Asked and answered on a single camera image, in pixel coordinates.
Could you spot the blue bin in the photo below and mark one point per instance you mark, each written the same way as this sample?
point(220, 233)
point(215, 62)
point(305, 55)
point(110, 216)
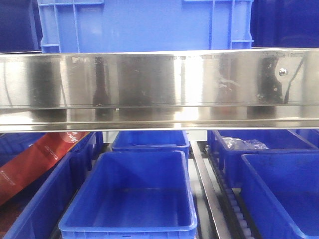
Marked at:
point(279, 141)
point(153, 140)
point(133, 195)
point(35, 211)
point(281, 193)

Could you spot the blue rear centre bin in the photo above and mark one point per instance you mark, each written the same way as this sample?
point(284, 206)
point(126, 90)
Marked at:
point(153, 140)

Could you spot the blue left bin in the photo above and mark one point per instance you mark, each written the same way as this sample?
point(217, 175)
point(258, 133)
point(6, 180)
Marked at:
point(35, 211)

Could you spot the red flat package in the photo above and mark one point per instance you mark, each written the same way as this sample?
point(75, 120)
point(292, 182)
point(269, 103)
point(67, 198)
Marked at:
point(32, 163)

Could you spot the plastic bag of parts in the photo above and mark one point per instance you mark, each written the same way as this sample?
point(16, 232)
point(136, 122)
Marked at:
point(240, 144)

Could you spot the steel roller track rail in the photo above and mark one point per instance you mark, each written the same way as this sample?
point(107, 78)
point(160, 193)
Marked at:
point(217, 220)

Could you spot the blue front right bin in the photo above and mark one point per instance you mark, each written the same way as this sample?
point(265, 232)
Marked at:
point(281, 193)

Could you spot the stainless steel shelf beam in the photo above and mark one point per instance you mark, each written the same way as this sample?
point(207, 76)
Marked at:
point(220, 89)

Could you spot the blue rear right bin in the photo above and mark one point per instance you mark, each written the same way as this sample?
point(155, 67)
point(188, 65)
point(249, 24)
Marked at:
point(279, 141)

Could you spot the blue front centre bin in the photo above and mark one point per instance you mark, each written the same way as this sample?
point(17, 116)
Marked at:
point(133, 195)

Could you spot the large blue upper crate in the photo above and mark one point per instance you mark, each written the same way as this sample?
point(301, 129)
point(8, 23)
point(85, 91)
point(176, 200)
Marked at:
point(87, 26)

